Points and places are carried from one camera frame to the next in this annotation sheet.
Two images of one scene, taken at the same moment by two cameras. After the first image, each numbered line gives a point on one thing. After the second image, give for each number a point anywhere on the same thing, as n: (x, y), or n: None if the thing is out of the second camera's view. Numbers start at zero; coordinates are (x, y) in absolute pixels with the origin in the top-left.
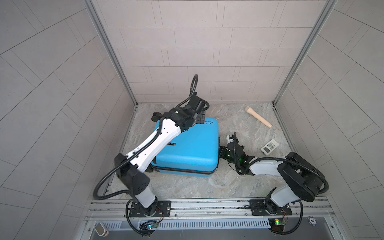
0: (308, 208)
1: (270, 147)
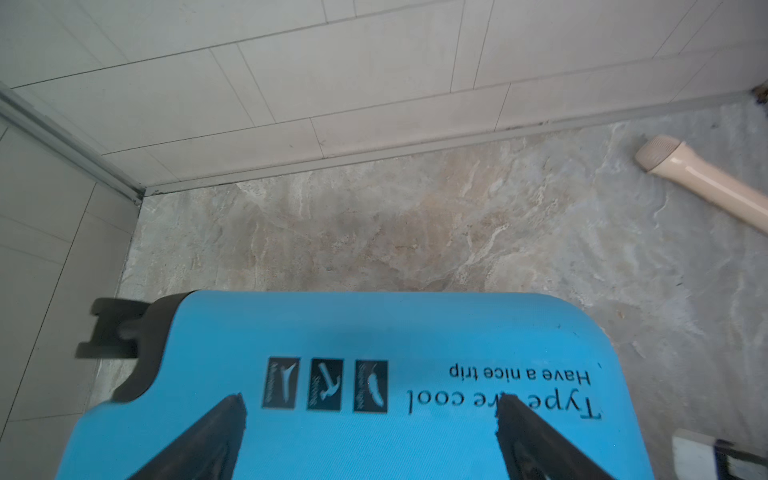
0: None
1: (698, 456)
